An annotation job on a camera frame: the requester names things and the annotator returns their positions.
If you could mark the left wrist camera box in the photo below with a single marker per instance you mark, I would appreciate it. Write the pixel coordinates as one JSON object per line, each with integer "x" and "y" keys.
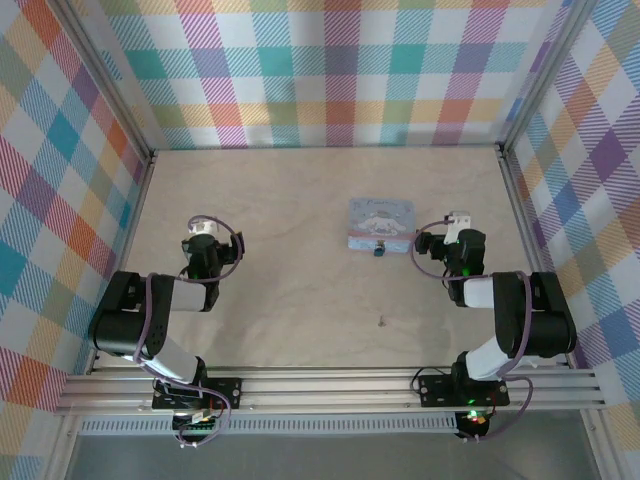
{"x": 233, "y": 247}

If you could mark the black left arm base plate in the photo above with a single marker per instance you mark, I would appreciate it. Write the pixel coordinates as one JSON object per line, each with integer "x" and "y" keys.
{"x": 225, "y": 392}

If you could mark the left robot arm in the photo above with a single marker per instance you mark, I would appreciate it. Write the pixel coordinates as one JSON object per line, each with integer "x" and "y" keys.
{"x": 120, "y": 310}

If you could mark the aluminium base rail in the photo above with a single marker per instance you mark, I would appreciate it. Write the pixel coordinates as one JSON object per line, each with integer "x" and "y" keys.
{"x": 325, "y": 387}

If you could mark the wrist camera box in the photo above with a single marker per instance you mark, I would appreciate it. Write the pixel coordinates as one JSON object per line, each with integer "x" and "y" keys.
{"x": 425, "y": 245}
{"x": 233, "y": 247}

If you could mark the aluminium side rail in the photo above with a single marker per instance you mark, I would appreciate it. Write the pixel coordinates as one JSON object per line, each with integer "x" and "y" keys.
{"x": 135, "y": 230}

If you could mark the small blue padlock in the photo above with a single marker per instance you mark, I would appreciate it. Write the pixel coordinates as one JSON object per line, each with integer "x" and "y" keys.
{"x": 380, "y": 249}

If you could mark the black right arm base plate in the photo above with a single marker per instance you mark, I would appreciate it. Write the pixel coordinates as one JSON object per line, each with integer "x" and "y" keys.
{"x": 435, "y": 390}

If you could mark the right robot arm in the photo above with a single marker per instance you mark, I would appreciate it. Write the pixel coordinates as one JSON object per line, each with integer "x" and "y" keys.
{"x": 545, "y": 320}

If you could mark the aluminium frame post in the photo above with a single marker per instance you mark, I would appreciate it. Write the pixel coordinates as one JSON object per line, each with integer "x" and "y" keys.
{"x": 107, "y": 85}
{"x": 545, "y": 70}

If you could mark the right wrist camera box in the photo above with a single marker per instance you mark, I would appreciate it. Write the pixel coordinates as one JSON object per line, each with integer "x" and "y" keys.
{"x": 425, "y": 245}

